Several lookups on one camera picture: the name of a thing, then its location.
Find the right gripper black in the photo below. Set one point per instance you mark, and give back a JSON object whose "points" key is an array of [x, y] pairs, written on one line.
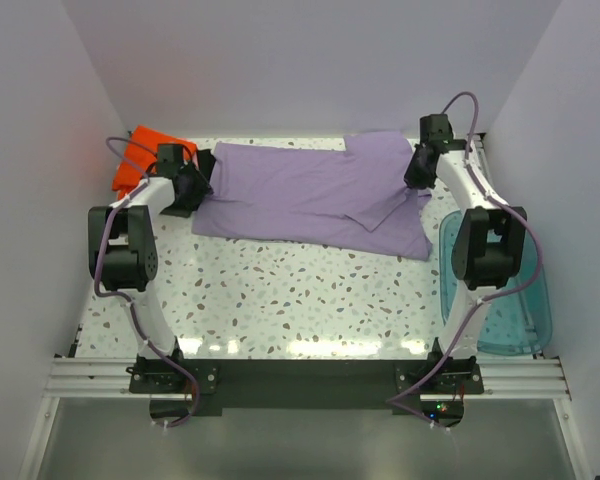
{"points": [[412, 179]]}

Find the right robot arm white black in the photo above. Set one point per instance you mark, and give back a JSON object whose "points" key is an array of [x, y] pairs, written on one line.
{"points": [[488, 247]]}

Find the folded black t shirt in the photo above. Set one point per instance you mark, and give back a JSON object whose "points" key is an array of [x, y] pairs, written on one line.
{"points": [[205, 165]]}

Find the folded orange t shirt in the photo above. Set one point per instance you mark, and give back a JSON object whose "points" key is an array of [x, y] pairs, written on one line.
{"points": [[127, 177]]}

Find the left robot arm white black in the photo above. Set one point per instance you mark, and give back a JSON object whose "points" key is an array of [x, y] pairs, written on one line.
{"points": [[122, 251]]}

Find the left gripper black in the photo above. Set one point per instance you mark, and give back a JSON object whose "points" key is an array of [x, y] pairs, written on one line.
{"points": [[202, 188]]}

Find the lilac polo shirt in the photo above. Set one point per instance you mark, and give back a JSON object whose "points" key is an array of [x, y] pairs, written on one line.
{"points": [[355, 198]]}

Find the teal plastic basket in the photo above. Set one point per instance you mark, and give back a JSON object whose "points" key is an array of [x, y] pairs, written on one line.
{"points": [[516, 325]]}

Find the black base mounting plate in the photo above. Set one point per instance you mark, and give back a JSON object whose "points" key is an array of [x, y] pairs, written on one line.
{"points": [[207, 387]]}

